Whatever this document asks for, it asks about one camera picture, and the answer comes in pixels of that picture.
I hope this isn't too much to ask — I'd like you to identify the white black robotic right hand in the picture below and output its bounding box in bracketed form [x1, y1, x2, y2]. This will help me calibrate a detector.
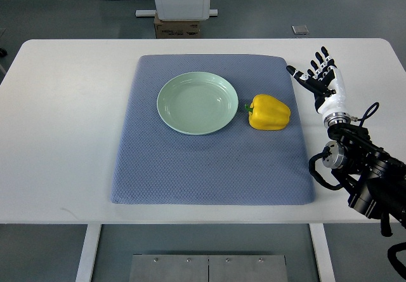
[286, 47, 351, 128]

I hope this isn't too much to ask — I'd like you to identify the yellow bell pepper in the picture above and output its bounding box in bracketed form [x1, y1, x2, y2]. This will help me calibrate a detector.
[244, 94, 291, 131]

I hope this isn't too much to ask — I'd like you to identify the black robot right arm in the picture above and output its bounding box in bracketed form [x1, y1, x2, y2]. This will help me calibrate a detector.
[308, 102, 405, 237]

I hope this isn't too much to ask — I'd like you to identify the grey floor outlet plate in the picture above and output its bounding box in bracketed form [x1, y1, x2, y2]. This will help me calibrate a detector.
[291, 25, 310, 36]

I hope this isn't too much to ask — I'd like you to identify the light green plate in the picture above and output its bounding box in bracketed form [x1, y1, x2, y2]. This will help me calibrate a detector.
[157, 72, 239, 135]

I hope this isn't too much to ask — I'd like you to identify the blue quilted mat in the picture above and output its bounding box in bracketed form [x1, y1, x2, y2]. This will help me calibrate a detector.
[110, 54, 315, 205]

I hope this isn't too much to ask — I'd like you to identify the cardboard box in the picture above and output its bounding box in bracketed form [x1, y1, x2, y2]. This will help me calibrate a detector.
[154, 13, 200, 39]

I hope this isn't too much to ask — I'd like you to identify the metal base plate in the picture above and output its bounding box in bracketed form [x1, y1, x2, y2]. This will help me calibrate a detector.
[129, 255, 288, 281]

